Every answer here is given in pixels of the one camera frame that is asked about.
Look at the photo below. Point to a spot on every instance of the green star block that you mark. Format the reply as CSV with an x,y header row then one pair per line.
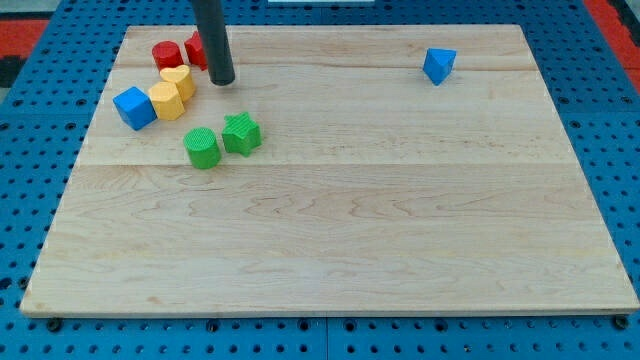
x,y
241,134

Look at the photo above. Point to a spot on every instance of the light wooden board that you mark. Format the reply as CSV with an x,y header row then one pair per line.
x,y
373,193

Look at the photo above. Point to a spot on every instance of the green cylinder block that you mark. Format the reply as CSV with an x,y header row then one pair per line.
x,y
202,148

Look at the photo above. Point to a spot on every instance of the blue triangular prism block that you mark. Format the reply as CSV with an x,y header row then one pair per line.
x,y
438,64

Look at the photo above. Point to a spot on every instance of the yellow heart block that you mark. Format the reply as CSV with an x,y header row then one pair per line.
x,y
181,76

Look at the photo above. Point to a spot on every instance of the yellow rounded block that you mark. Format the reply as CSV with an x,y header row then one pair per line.
x,y
166,101

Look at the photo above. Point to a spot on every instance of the red angular block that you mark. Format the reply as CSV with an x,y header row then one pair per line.
x,y
195,51

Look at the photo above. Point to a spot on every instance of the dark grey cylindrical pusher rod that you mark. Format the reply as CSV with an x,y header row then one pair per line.
x,y
211,25

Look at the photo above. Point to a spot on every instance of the blue cube block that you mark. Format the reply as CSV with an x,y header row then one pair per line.
x,y
135,108

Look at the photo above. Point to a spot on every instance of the red cylinder block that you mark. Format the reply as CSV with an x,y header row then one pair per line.
x,y
167,54

